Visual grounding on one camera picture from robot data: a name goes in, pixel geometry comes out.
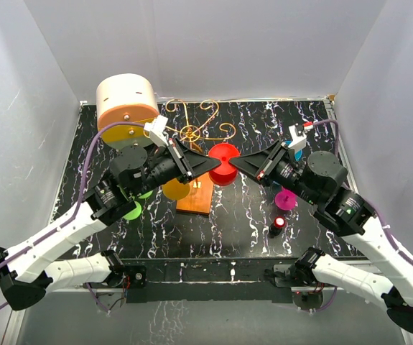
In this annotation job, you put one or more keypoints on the red wine glass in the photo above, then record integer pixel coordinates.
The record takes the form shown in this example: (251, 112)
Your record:
(225, 173)

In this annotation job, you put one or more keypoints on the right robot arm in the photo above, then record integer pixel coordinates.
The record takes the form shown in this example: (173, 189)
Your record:
(319, 181)

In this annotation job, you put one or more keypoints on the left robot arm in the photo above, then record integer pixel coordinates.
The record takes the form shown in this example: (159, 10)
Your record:
(34, 268)

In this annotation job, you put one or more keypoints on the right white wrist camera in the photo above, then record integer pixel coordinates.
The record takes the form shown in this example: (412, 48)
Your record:
(298, 134)

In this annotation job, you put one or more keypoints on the green wine glass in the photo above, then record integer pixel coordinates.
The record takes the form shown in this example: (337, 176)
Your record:
(134, 214)
(144, 195)

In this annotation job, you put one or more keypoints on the black front mounting rail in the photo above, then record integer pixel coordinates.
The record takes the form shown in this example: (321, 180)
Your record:
(216, 279)

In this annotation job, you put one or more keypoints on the magenta wine glass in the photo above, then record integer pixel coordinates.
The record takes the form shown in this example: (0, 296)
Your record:
(285, 200)

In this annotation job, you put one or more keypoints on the gold wire glass rack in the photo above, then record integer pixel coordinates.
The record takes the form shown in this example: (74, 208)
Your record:
(191, 133)

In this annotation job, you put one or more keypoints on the small red-capped black bottle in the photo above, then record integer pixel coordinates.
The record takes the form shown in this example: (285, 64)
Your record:
(277, 226)

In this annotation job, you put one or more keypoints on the orange wooden rack base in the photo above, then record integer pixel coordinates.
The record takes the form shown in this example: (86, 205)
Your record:
(200, 197)

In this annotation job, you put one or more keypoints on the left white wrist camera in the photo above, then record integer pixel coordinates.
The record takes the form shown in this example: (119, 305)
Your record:
(155, 130)

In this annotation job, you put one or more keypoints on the round cream drawer cabinet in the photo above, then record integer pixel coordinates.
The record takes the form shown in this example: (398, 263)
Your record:
(125, 97)

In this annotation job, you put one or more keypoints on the green wine glass front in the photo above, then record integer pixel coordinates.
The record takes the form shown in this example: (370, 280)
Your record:
(134, 214)

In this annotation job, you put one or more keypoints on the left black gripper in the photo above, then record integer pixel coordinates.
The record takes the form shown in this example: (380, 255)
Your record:
(189, 164)

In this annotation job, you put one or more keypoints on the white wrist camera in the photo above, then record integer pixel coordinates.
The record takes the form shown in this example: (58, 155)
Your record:
(298, 134)
(155, 130)

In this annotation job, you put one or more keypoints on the orange wine glass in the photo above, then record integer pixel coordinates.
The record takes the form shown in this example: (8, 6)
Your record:
(174, 190)

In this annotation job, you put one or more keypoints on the blue wine glass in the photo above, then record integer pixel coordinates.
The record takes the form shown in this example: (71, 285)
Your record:
(296, 154)

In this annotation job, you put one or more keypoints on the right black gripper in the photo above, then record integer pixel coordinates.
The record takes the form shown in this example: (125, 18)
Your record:
(257, 164)

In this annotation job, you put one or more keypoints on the green wine glass rear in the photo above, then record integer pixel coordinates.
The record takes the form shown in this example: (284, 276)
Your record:
(144, 195)

